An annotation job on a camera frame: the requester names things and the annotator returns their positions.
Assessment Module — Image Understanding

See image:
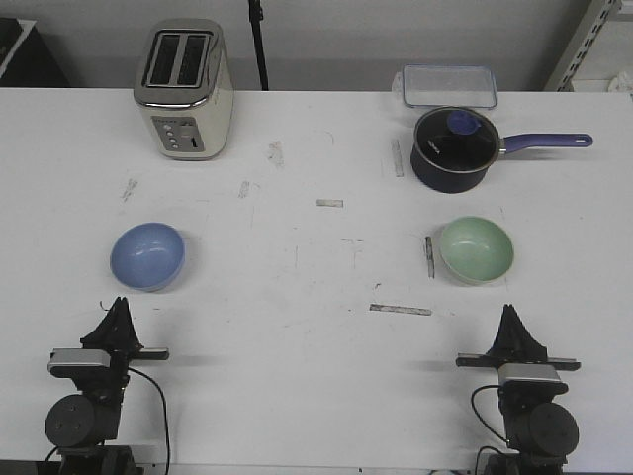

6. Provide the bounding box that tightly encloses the dark blue saucepan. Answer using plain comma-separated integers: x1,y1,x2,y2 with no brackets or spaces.
410,107,593,194

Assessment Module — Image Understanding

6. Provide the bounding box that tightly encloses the white slotted shelf upright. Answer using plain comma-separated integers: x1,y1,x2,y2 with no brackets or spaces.
543,0,622,92

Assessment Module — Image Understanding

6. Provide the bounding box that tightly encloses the green bowl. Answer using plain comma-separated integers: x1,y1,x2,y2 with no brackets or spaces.
439,216,515,285

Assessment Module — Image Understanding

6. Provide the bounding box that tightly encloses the black cable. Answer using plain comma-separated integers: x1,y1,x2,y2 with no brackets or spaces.
126,366,172,471
470,384,510,446

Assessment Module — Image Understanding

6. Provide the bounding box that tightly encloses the black tripod pole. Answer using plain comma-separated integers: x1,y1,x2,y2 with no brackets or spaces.
247,0,269,91

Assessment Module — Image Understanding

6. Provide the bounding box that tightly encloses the left black cable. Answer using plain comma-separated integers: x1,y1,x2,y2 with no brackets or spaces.
126,366,172,471

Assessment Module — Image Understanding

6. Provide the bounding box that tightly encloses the right black cable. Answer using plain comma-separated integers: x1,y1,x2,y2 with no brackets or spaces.
470,384,510,446

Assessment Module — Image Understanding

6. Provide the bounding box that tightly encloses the blue bowl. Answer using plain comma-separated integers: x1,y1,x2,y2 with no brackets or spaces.
110,222,185,292

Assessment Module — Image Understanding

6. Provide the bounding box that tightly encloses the glass pot lid blue knob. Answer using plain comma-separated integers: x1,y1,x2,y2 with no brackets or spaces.
414,107,500,172

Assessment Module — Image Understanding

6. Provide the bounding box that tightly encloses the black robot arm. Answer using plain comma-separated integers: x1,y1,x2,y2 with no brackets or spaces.
45,297,169,474
456,304,581,474

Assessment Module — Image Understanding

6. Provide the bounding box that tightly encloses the clear plastic food container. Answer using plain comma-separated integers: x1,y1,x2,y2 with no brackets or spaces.
392,64,497,109

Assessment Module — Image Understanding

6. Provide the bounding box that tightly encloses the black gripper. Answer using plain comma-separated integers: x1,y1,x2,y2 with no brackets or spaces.
455,304,582,370
78,297,169,381

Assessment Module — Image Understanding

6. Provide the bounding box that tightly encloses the silver two-slot toaster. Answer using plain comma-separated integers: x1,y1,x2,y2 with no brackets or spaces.
134,18,234,161

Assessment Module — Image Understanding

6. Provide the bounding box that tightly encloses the white crumpled object on shelf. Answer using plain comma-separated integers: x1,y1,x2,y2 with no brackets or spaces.
607,70,633,93

